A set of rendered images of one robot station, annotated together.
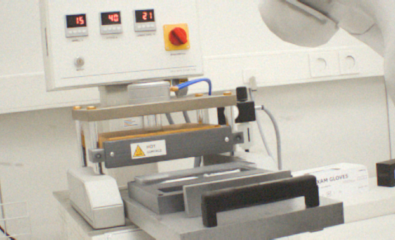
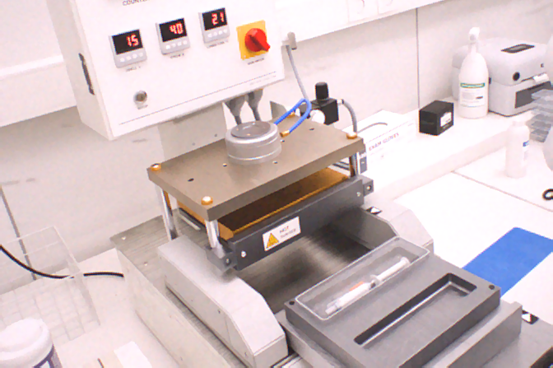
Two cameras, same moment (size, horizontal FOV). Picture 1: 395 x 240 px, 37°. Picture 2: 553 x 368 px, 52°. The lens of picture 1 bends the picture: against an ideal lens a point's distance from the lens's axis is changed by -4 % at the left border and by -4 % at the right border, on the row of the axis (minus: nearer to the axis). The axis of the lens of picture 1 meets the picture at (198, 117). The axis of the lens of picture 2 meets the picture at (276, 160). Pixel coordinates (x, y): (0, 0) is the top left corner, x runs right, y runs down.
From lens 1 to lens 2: 0.56 m
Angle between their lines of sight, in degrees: 25
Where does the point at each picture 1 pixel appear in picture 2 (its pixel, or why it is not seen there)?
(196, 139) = (329, 204)
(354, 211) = (415, 179)
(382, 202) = (441, 164)
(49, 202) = (76, 212)
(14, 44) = not seen: outside the picture
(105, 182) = (253, 305)
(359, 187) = (407, 142)
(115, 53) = (183, 75)
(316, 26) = not seen: outside the picture
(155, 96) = (268, 153)
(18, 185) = (34, 204)
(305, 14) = not seen: outside the picture
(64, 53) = (118, 90)
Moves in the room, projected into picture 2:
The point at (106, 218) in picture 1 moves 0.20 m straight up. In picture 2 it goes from (268, 357) to (243, 216)
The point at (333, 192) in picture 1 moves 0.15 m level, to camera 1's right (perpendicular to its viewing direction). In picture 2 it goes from (386, 153) to (438, 140)
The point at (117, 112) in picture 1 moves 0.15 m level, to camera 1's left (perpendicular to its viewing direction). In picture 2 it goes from (242, 198) to (124, 229)
